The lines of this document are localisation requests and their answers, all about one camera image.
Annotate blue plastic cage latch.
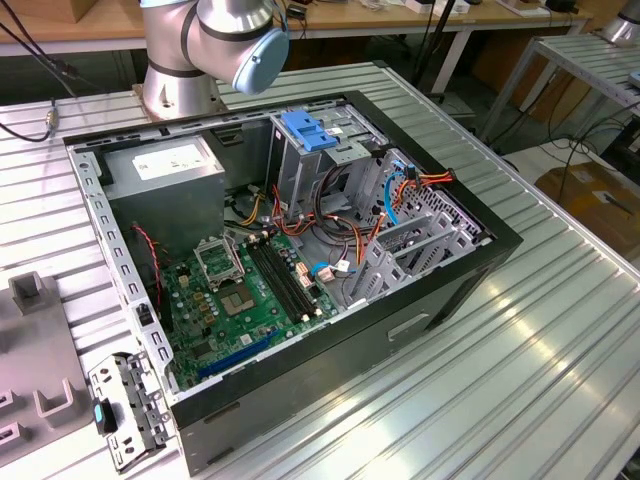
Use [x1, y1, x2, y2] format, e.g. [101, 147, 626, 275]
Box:
[281, 110, 337, 154]

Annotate green motherboard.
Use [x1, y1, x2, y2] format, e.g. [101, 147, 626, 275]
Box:
[159, 232, 341, 394]

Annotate black cable with black connector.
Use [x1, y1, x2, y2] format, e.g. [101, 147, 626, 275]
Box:
[0, 0, 94, 96]

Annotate large taped cardboard box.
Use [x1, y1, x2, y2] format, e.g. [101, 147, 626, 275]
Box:
[534, 162, 640, 256]

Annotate metal socket cover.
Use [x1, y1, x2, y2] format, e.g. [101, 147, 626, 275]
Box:
[193, 234, 246, 291]

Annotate grey metal disk bay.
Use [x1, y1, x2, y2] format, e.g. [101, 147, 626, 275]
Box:
[343, 209, 484, 307]

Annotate blue SATA wire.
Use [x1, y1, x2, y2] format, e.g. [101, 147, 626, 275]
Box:
[308, 159, 420, 281]

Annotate metal slat side table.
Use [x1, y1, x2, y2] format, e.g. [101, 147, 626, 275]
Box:
[482, 33, 640, 146]

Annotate yellow black wire bundle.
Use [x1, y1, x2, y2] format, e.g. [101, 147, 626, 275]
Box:
[224, 184, 274, 229]

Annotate grey power supply unit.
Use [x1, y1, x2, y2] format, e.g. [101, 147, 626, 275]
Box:
[102, 135, 227, 259]

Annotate thick black cable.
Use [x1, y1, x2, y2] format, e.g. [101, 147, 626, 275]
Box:
[312, 164, 361, 241]

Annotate grey optical drive cage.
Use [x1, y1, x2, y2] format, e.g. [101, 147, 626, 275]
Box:
[267, 104, 389, 221]

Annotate black open PC case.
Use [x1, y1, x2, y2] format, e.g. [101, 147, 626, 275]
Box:
[62, 89, 524, 479]

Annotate black RAM slot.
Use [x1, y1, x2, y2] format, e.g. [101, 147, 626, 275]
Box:
[248, 241, 301, 324]
[267, 236, 320, 314]
[254, 239, 307, 321]
[261, 238, 314, 318]

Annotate red orange wire bundle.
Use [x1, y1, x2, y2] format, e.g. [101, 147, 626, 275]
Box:
[269, 183, 361, 251]

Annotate grey parts rack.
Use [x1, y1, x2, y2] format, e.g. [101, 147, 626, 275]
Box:
[0, 271, 97, 480]

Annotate red black fan wire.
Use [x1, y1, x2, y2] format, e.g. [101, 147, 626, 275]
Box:
[131, 224, 164, 307]

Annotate wire locking lever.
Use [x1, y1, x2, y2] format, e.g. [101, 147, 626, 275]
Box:
[227, 232, 251, 281]

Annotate black clip with blue tab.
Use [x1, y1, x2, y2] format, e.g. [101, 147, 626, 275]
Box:
[92, 397, 120, 435]

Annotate black tripod stand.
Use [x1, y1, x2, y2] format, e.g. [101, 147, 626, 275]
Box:
[412, 0, 459, 99]

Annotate blue expansion slot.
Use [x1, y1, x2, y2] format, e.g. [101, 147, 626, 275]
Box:
[198, 331, 280, 380]

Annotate grey metal card bracket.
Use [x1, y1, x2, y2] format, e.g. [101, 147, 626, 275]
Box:
[87, 351, 174, 475]

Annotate small white plug wire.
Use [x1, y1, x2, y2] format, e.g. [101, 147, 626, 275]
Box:
[317, 258, 361, 285]

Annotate CPU socket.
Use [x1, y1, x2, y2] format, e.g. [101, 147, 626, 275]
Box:
[217, 282, 259, 319]

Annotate orange red power wire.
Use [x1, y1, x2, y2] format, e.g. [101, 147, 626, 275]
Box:
[349, 168, 457, 269]

